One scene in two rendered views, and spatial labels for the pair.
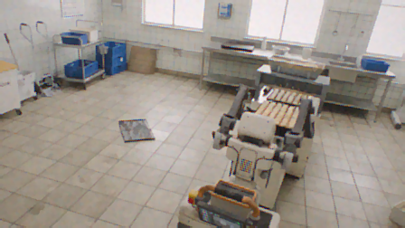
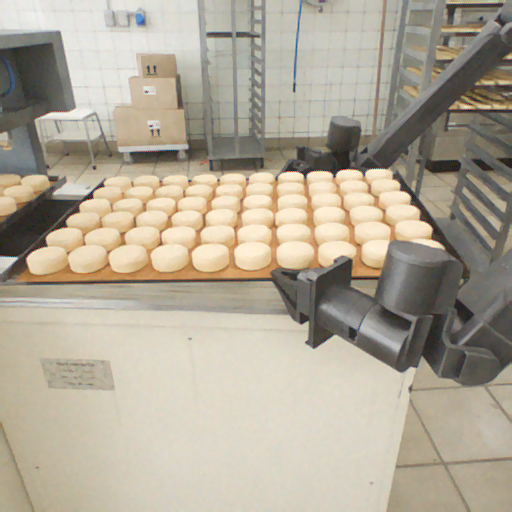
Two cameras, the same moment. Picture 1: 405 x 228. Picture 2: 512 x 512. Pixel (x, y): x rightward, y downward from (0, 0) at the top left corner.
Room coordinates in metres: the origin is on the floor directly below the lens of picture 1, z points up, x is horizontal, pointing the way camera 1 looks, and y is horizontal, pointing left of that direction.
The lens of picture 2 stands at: (2.71, -0.03, 1.22)
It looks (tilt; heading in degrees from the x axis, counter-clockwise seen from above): 29 degrees down; 251
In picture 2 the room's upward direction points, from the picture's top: straight up
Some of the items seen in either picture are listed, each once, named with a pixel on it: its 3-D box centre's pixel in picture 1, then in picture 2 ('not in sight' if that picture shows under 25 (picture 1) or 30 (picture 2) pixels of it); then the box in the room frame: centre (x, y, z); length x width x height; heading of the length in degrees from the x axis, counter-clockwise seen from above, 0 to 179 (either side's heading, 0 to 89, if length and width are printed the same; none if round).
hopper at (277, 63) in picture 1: (295, 67); not in sight; (3.04, -0.92, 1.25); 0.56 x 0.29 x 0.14; 68
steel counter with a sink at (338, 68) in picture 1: (289, 70); not in sight; (5.57, -1.59, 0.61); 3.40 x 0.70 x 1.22; 77
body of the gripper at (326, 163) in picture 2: not in sight; (314, 169); (2.28, -0.89, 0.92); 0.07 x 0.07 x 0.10; 24
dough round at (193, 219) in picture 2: not in sight; (187, 221); (2.60, -0.69, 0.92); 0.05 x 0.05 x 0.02
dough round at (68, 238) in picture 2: not in sight; (65, 240); (2.79, -0.70, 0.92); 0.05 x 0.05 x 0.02
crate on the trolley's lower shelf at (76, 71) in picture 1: (81, 68); not in sight; (5.38, 2.38, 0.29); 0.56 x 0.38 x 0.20; 175
